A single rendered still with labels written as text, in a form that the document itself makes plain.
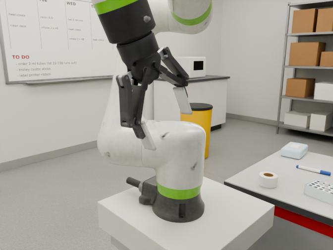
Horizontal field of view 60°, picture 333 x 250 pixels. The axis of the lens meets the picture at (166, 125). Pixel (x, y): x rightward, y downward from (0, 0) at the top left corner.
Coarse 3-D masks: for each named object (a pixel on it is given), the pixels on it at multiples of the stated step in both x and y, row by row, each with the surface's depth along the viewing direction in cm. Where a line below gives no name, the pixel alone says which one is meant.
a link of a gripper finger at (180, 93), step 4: (172, 88) 65; (176, 88) 64; (180, 88) 64; (176, 92) 65; (180, 92) 64; (184, 92) 64; (176, 96) 66; (180, 96) 65; (184, 96) 64; (180, 100) 66; (184, 100) 65; (180, 104) 67; (184, 104) 66; (188, 104) 65; (180, 108) 67; (184, 108) 67; (188, 108) 66; (184, 112) 67; (188, 112) 66
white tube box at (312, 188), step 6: (318, 180) 110; (306, 186) 105; (312, 186) 105; (318, 186) 106; (324, 186) 105; (330, 186) 105; (306, 192) 106; (312, 192) 104; (318, 192) 102; (324, 192) 100; (330, 192) 100; (318, 198) 102; (324, 198) 101; (330, 198) 99
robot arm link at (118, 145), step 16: (160, 0) 84; (160, 16) 84; (112, 80) 82; (112, 96) 79; (112, 112) 77; (144, 112) 81; (112, 128) 74; (128, 128) 74; (112, 144) 73; (128, 144) 73; (112, 160) 76; (128, 160) 75
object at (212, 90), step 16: (192, 64) 437; (160, 80) 441; (192, 80) 417; (208, 80) 444; (224, 80) 481; (160, 96) 451; (192, 96) 428; (208, 96) 456; (224, 96) 489; (160, 112) 458; (176, 112) 432; (224, 112) 497
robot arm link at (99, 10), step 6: (96, 0) 47; (102, 0) 47; (108, 0) 46; (114, 0) 46; (120, 0) 46; (126, 0) 47; (132, 0) 47; (96, 6) 48; (102, 6) 47; (108, 6) 47; (114, 6) 47; (120, 6) 47; (102, 12) 48
